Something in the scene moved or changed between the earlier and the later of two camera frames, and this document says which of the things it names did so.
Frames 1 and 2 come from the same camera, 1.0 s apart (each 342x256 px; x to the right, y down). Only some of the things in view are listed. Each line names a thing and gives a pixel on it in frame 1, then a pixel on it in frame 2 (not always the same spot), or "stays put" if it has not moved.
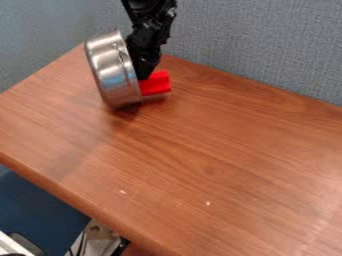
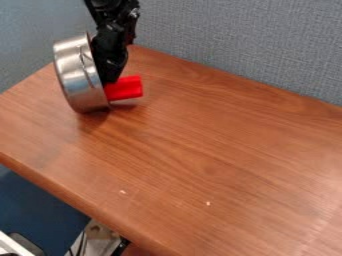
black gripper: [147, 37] → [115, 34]
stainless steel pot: [114, 69] → [79, 75]
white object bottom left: [13, 243] stays put
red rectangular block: [158, 83] → [126, 87]
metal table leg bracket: [98, 241] stays put
